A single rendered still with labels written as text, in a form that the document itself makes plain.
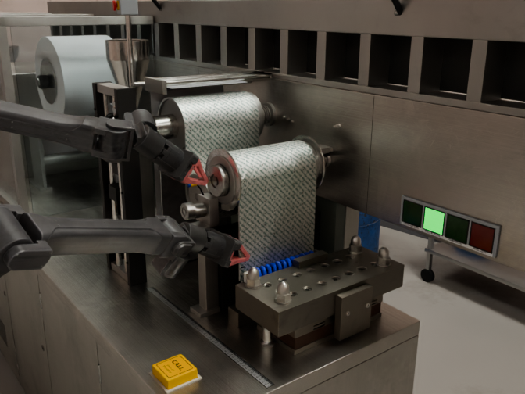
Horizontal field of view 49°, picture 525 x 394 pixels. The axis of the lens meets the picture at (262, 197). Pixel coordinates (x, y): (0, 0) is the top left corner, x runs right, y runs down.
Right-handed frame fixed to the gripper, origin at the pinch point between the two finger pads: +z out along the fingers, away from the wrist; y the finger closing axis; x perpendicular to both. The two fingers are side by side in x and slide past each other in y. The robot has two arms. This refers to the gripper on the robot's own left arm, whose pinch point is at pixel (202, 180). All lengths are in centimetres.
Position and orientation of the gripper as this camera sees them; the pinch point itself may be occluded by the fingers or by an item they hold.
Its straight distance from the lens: 135.6
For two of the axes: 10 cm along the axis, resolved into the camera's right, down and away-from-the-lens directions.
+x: 5.1, -8.5, 1.3
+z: 6.3, 4.7, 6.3
